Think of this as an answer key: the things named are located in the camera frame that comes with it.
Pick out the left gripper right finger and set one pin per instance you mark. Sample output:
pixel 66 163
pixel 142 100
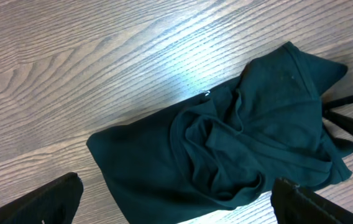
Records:
pixel 293 204

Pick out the black t-shirt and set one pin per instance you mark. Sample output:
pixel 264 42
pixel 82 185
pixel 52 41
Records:
pixel 224 148

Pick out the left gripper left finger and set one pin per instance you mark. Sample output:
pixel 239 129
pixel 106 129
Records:
pixel 53 203

